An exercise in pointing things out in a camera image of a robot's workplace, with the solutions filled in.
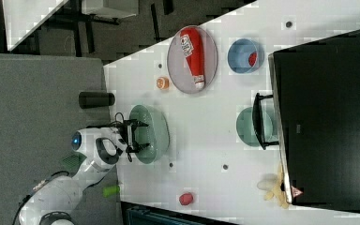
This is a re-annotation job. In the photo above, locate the blue bowl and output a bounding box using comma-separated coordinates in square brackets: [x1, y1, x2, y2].
[227, 38, 264, 74]

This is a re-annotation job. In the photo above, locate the peeled banana toy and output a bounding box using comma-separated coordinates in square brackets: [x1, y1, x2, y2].
[257, 164, 290, 209]

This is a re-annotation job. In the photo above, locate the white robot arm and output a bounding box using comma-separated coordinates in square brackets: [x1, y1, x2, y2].
[18, 119, 148, 225]

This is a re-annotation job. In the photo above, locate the orange slice toy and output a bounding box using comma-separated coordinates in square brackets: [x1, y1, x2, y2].
[156, 77, 170, 90]

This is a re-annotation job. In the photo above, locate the green cylinder handle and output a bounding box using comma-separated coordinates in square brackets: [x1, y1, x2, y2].
[102, 185, 120, 198]

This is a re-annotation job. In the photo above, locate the green spatula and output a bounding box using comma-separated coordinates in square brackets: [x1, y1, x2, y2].
[62, 153, 86, 173]

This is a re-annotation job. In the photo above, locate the mint green cup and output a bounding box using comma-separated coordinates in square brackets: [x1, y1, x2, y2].
[236, 107, 278, 147]

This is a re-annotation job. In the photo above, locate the black toaster oven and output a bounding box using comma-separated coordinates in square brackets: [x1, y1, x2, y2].
[268, 29, 360, 213]

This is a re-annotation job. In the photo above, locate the red round fruit toy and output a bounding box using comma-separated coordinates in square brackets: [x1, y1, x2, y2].
[179, 192, 194, 205]

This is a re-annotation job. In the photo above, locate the red ketchup bottle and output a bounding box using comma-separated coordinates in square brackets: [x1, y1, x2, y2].
[180, 27, 205, 89]

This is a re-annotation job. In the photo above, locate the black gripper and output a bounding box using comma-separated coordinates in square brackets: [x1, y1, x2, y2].
[119, 119, 149, 153]

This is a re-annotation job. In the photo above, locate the grey round plate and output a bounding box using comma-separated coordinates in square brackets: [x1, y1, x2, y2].
[167, 25, 218, 94]

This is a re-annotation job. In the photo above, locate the red strawberry toy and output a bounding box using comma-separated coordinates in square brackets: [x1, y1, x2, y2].
[248, 52, 257, 67]

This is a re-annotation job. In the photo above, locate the black cylinder on edge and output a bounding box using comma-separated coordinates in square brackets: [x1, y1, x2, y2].
[79, 92, 115, 109]

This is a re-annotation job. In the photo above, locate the mint green oval strainer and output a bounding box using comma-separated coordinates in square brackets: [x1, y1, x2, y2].
[129, 105, 170, 164]

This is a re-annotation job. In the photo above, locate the white side table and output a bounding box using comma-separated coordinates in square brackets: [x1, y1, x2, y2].
[2, 0, 68, 52]

